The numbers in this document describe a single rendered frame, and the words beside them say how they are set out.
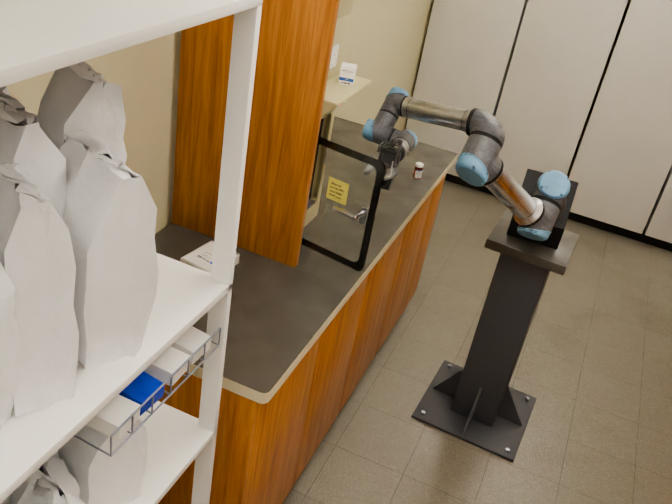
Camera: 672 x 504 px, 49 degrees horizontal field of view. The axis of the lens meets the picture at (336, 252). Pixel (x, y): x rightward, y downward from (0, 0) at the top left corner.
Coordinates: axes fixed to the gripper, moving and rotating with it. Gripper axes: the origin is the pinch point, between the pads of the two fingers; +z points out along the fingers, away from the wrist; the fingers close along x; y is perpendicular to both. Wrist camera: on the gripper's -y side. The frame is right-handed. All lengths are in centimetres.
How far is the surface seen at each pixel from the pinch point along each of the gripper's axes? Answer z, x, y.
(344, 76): -11.2, -20.3, 25.8
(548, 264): -49, 62, -35
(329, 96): 3.3, -19.1, 23.0
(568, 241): -71, 66, -34
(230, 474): 77, -4, -69
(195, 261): 38, -42, -30
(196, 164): 16, -57, -9
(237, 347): 64, -12, -34
